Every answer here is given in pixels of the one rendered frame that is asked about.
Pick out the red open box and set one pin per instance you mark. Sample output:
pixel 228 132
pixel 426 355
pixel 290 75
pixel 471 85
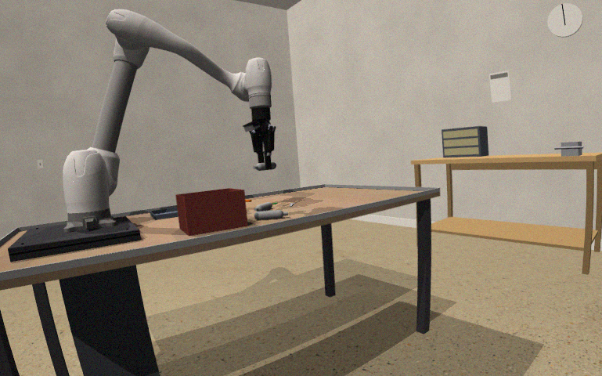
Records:
pixel 211 211

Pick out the dark table edge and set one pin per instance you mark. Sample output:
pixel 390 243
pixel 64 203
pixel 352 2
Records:
pixel 46 268

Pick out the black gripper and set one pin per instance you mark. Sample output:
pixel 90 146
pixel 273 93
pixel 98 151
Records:
pixel 264 134

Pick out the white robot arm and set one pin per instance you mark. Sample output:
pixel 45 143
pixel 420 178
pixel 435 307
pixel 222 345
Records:
pixel 85 183

